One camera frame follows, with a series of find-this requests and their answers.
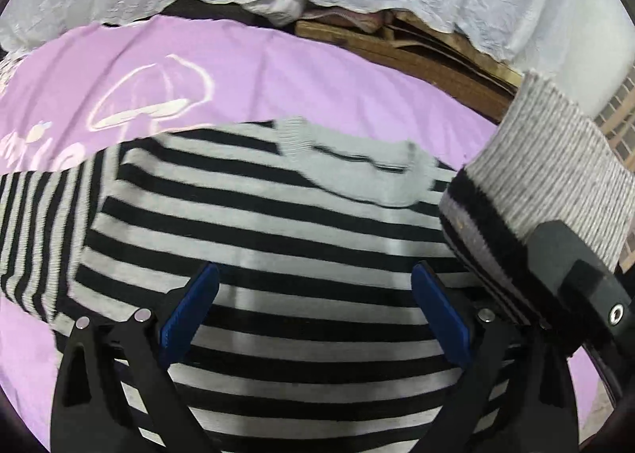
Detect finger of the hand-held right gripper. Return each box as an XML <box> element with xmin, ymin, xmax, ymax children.
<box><xmin>526</xmin><ymin>219</ymin><xmax>635</xmax><ymax>352</ymax></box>

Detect flattened cardboard sheets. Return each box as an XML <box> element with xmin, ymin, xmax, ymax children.
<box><xmin>384</xmin><ymin>9</ymin><xmax>527</xmax><ymax>91</ymax></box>

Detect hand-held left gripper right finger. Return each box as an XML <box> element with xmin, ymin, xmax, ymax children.
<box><xmin>412</xmin><ymin>260</ymin><xmax>581</xmax><ymax>453</ymax></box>

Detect black grey striped sweater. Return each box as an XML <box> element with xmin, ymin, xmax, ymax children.
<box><xmin>0</xmin><ymin>71</ymin><xmax>635</xmax><ymax>453</ymax></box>

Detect purple printed blanket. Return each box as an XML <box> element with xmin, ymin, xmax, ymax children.
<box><xmin>0</xmin><ymin>13</ymin><xmax>621</xmax><ymax>449</ymax></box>

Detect silver white cloth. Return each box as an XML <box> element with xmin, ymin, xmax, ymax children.
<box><xmin>243</xmin><ymin>0</ymin><xmax>303</xmax><ymax>24</ymax></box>

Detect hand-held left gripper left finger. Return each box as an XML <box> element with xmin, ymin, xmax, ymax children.
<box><xmin>50</xmin><ymin>262</ymin><xmax>221</xmax><ymax>453</ymax></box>

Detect floral patterned cloth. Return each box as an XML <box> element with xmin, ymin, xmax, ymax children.
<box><xmin>0</xmin><ymin>51</ymin><xmax>25</xmax><ymax>91</ymax></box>

